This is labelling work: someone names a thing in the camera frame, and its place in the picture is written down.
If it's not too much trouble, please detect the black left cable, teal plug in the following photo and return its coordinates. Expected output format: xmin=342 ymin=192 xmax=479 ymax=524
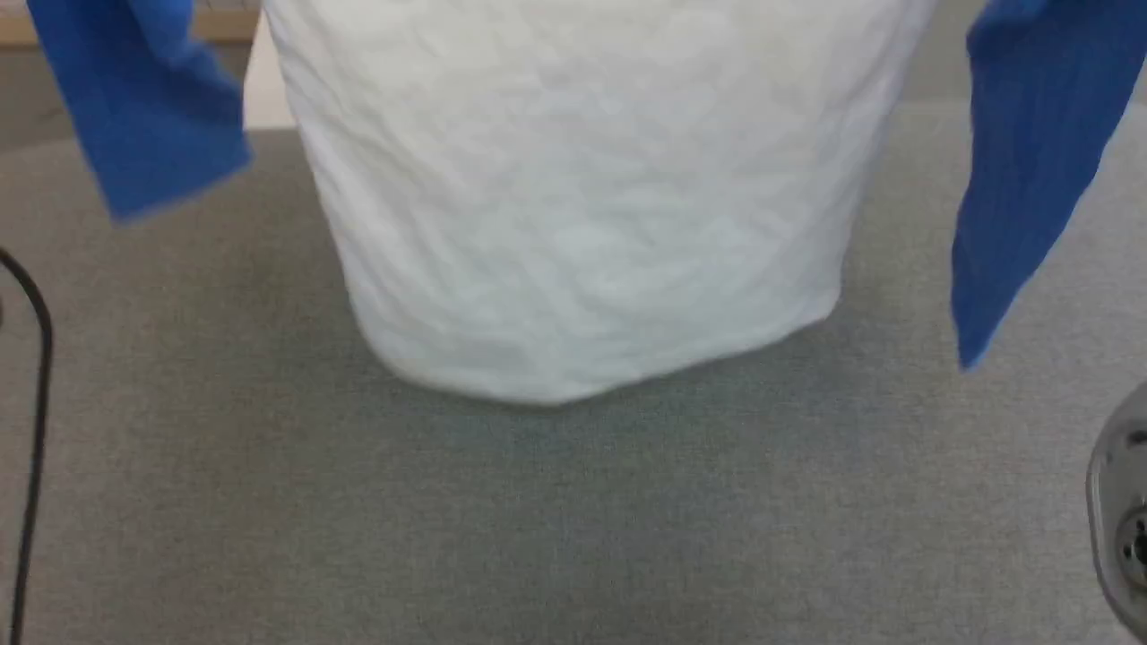
xmin=0 ymin=246 xmax=56 ymax=645

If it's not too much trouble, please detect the white garment with blue sleeves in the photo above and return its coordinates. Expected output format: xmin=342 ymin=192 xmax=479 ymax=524
xmin=25 ymin=0 xmax=1147 ymax=409

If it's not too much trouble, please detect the white rectangular box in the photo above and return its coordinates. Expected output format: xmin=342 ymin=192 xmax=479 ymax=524
xmin=242 ymin=18 xmax=301 ymax=133

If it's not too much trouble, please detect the grey fabric sofa seat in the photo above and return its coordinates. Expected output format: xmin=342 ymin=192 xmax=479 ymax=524
xmin=0 ymin=99 xmax=1147 ymax=645

